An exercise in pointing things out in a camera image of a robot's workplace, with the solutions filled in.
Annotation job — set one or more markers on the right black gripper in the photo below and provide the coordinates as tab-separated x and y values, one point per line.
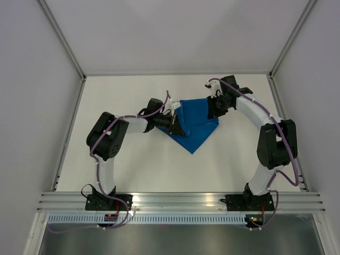
212	112

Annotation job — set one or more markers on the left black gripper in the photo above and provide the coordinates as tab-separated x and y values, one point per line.
175	128

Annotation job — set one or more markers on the blue cloth napkin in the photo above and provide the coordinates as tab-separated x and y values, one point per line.
194	121

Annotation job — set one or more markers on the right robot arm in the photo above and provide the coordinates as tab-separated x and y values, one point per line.
277	146

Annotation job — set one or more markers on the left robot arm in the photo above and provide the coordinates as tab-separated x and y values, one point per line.
106	138

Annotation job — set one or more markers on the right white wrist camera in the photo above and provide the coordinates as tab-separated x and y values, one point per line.
215	88

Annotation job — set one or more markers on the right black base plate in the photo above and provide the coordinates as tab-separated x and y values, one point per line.
236	203

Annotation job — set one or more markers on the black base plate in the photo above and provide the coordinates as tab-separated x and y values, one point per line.
236	203
102	203

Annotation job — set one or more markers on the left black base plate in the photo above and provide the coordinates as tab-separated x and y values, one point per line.
102	203

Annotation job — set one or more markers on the right aluminium frame post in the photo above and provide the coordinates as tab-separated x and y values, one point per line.
293	35

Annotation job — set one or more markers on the aluminium frame post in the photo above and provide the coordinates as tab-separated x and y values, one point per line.
293	35
43	5

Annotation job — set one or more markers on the aluminium front rail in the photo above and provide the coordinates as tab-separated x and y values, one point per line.
189	202

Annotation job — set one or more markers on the white slotted cable duct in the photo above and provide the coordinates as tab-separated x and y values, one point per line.
230	219

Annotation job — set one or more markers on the left aluminium frame post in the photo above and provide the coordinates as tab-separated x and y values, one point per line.
43	5

